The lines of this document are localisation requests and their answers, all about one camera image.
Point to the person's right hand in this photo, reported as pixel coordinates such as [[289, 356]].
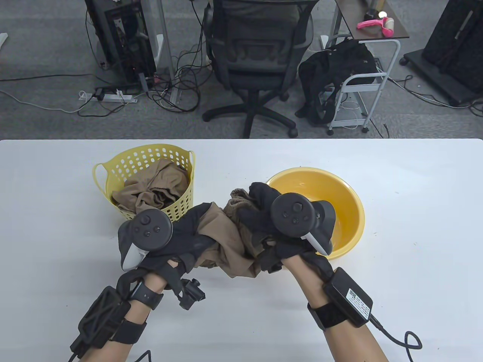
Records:
[[256, 222]]

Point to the person's left hand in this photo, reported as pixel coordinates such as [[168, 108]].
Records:
[[185, 241]]

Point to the tan shorts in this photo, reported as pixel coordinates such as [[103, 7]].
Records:
[[151, 188], [226, 233]]

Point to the person's right forearm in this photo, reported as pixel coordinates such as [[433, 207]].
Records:
[[305, 283]]

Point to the black mesh forearm pack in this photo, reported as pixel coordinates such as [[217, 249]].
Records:
[[100, 320]]

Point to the person's left forearm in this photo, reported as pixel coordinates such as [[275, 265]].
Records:
[[113, 352]]

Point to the dark grey tracking controller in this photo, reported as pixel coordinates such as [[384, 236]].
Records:
[[292, 215], [151, 230]]

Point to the black wrist band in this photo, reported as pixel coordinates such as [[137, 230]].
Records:
[[147, 298]]

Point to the yellow perforated plastic basket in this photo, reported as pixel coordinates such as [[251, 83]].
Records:
[[151, 158]]

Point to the yellow plastic basin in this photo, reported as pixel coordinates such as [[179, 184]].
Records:
[[351, 211]]

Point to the black power pack box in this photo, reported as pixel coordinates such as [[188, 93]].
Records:
[[349, 296]]

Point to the white power strip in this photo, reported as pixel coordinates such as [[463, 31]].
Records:
[[113, 97]]

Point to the black office chair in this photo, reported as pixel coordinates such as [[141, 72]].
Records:
[[260, 60]]

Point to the black backpack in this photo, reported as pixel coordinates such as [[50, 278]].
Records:
[[336, 68]]

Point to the black computer tower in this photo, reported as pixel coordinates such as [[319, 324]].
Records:
[[120, 37]]

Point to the white cart with brown top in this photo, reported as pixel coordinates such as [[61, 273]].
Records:
[[377, 34]]

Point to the pink plastic gadget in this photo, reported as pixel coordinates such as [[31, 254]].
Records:
[[371, 24]]

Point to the black rolling stand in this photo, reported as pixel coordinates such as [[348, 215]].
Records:
[[453, 45]]

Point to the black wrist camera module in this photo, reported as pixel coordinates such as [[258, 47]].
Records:
[[190, 294]]

